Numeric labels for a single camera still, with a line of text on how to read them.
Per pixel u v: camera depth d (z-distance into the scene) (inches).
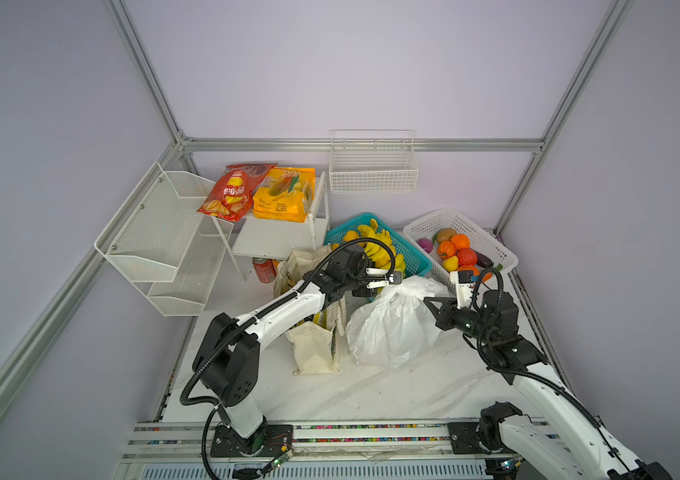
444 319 26.6
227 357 17.6
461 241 43.2
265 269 38.6
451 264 41.0
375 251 39.7
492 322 22.9
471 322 25.6
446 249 42.2
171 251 33.8
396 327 31.7
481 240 42.6
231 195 31.5
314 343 30.0
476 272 40.1
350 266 26.1
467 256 41.4
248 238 39.7
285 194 29.9
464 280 26.1
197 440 28.8
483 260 42.0
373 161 42.3
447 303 27.1
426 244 43.2
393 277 27.4
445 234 45.1
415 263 40.7
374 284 28.4
